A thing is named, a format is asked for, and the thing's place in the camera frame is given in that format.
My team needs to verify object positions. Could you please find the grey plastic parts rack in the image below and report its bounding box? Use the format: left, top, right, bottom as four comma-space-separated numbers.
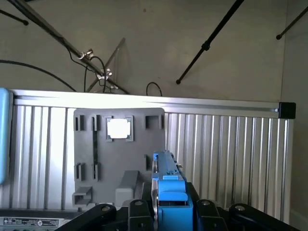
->
71, 107, 167, 210

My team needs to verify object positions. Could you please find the silver CPU chip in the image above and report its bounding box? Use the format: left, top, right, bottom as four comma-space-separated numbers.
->
105, 115, 135, 142

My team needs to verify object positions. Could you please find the open Dell PC case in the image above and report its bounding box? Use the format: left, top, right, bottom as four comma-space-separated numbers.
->
0, 208, 84, 231

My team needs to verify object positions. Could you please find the black profile end cap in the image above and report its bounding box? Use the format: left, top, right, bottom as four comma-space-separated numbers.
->
279, 102, 296, 119

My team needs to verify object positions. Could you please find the light blue plastic box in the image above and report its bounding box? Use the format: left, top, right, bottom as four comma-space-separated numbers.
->
0, 87, 11, 185

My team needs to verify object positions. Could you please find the black tripod leg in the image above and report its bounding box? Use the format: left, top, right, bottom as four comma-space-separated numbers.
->
0, 9, 29, 26
175, 0, 245, 85
276, 6, 308, 40

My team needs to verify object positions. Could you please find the small black cable loop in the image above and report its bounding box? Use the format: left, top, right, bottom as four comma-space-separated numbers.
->
146, 82, 163, 97

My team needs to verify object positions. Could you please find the thin black floor cable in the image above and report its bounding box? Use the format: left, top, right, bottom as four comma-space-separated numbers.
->
83, 56, 114, 93

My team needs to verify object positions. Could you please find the long black arc cable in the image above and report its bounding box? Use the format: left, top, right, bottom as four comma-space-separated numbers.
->
0, 59, 77, 92

